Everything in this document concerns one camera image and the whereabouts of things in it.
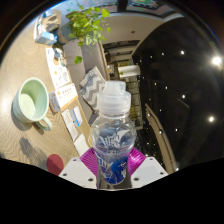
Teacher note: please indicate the grey curved sofa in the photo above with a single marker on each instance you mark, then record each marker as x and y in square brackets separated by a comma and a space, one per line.
[75, 56]

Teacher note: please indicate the curved wooden ceiling beam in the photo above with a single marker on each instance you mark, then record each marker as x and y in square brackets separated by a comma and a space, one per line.
[160, 136]

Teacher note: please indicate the white round pillar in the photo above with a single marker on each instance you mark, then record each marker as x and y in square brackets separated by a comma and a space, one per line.
[130, 71]

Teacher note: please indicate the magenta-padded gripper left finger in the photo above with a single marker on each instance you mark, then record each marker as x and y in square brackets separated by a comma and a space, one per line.
[78, 171]

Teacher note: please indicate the grey white chevron cushion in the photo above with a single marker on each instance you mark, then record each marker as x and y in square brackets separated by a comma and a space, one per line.
[93, 86]

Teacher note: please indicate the pale green ceramic mug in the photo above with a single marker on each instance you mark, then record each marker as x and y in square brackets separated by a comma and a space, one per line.
[36, 90]

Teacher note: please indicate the group of ceiling spotlights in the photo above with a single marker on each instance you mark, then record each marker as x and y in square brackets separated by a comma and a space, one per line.
[216, 60]

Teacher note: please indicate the green potted plant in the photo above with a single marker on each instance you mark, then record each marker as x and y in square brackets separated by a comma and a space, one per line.
[86, 26]

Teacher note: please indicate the flat round red coaster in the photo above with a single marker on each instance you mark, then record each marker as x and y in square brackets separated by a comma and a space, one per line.
[55, 165]

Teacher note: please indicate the small white blue pack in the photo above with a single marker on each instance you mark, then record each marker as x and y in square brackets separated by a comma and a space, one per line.
[76, 116]

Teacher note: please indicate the light blue tissue pack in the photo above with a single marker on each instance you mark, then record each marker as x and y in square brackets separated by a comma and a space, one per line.
[46, 38]

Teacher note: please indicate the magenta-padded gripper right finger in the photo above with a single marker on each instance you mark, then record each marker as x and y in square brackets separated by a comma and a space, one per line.
[148, 171]

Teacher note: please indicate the white printed booklet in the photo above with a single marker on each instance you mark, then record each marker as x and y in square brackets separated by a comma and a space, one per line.
[57, 68]

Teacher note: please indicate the clear blue-labelled drink bottle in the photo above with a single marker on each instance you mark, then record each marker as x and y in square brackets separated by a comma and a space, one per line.
[112, 133]

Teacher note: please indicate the white paper sheet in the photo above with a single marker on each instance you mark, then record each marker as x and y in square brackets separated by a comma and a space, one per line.
[81, 145]

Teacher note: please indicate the white printed leaflet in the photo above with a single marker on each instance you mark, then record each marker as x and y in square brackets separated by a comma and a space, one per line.
[69, 125]

